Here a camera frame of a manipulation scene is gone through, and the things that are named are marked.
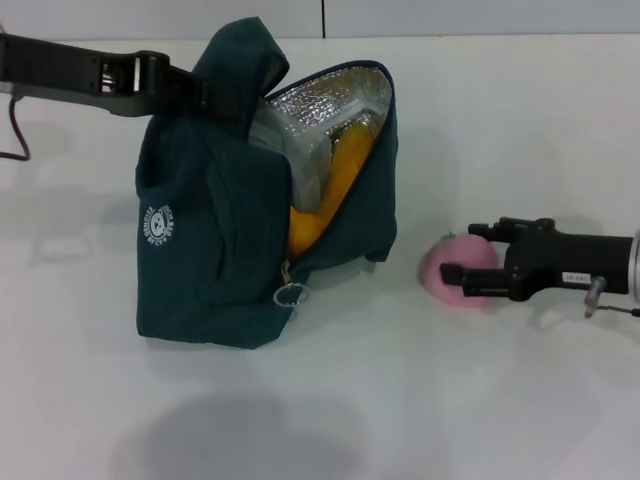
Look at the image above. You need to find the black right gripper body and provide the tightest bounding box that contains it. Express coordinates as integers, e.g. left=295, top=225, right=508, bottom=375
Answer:
left=502, top=217, right=636, bottom=303

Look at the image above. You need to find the pink toy peach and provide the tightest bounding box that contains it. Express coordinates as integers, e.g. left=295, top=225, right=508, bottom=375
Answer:
left=418, top=229, right=501, bottom=307

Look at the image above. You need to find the silver zipper pull ring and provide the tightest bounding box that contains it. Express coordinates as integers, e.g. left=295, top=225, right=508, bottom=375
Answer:
left=272, top=259, right=312, bottom=310

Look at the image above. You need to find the dark teal insulated lunch bag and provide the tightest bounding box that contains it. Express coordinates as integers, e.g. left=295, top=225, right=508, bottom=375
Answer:
left=134, top=16, right=401, bottom=352

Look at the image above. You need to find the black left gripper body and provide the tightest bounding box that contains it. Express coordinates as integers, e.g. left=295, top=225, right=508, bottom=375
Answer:
left=0, top=33, right=174, bottom=119

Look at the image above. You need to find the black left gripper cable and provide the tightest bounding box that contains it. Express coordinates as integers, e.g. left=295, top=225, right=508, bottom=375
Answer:
left=0, top=93, right=32, bottom=163

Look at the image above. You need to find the yellow toy banana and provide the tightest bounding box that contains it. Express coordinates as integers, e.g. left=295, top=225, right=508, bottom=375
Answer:
left=288, top=122, right=377, bottom=254

